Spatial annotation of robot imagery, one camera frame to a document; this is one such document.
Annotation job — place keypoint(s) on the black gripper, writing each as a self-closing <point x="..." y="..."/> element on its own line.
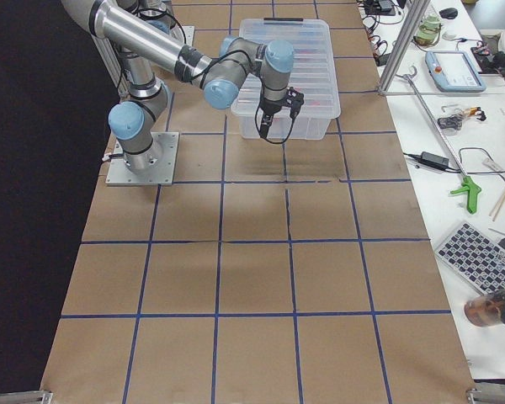
<point x="270" y="106"/>

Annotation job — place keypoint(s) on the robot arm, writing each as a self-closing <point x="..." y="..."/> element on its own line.
<point x="140" y="36"/>

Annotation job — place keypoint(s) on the clear plastic storage box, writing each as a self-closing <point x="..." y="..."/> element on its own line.
<point x="313" y="74"/>

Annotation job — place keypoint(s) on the black power adapter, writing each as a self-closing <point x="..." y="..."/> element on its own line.
<point x="432" y="160"/>

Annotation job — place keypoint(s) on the teach pendant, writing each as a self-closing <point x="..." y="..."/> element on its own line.
<point x="453" y="72"/>

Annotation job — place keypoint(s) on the metal grabber tool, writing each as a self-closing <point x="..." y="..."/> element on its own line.
<point x="468" y="186"/>

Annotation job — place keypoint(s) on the wooden chopstick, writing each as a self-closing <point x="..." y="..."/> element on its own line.
<point x="494" y="213"/>

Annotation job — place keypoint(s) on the metal hex key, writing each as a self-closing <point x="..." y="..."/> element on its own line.
<point x="501" y="233"/>

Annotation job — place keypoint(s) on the checkered calibration board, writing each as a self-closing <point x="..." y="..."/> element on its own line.
<point x="476" y="258"/>

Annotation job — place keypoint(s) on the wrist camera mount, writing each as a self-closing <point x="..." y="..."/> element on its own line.
<point x="294" y="101"/>

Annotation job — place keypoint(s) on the black box latch handle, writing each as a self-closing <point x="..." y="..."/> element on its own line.
<point x="286" y="19"/>

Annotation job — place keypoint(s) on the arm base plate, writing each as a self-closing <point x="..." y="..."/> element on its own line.
<point x="152" y="167"/>

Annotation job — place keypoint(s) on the aluminium frame post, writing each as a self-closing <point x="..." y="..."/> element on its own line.
<point x="408" y="30"/>

